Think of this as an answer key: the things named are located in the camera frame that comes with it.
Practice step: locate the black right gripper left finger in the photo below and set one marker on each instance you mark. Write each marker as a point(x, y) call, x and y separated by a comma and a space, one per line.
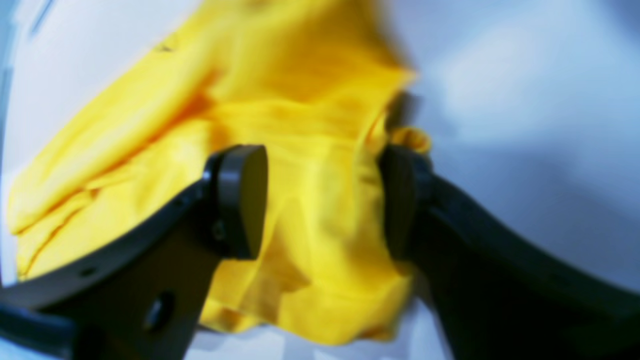
point(140, 297)

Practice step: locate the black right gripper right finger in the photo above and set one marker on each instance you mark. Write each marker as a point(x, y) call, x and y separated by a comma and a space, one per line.
point(497, 296)

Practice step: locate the yellow t-shirt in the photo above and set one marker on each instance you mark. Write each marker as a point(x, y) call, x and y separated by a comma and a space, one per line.
point(311, 80)

